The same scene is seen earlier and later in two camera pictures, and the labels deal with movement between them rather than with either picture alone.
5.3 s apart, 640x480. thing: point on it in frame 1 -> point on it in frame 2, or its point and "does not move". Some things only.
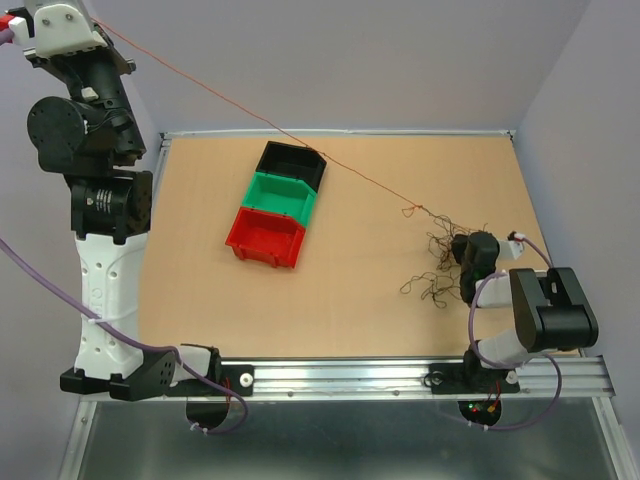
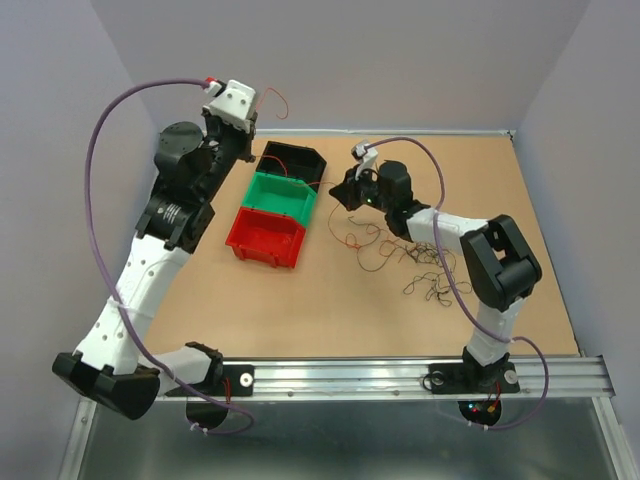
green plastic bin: [280, 194] does not move
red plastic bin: [262, 234] does not move
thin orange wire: [398, 199] -> [312, 182]
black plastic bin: [293, 161] does not move
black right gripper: [458, 242] -> [346, 198]
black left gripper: [51, 63] -> [245, 137]
